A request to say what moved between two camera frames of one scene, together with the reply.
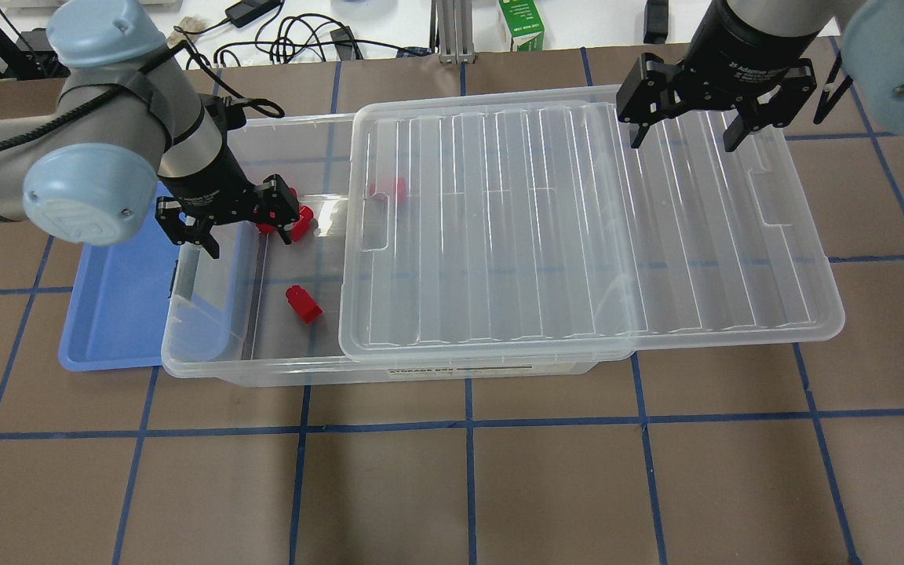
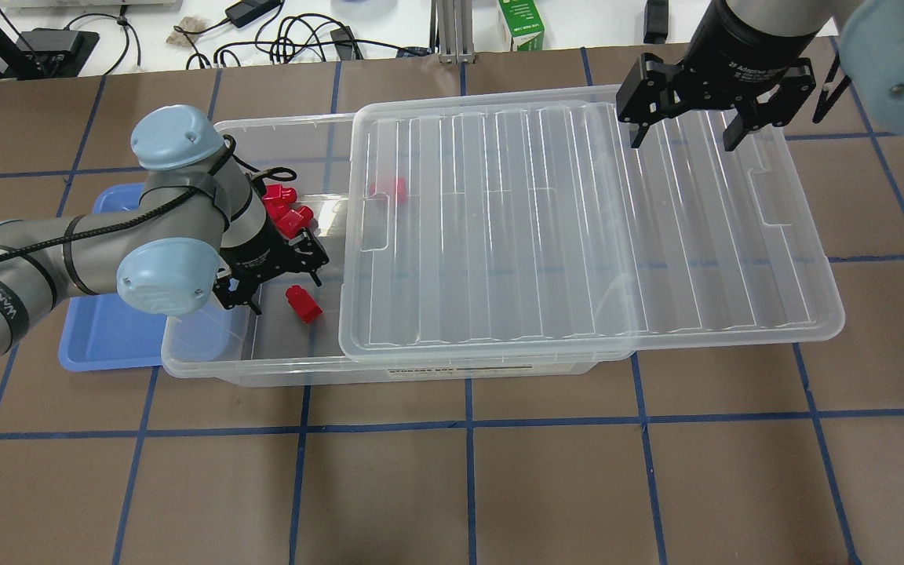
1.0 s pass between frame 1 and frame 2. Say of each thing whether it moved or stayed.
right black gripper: stayed
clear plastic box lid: stayed
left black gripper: moved
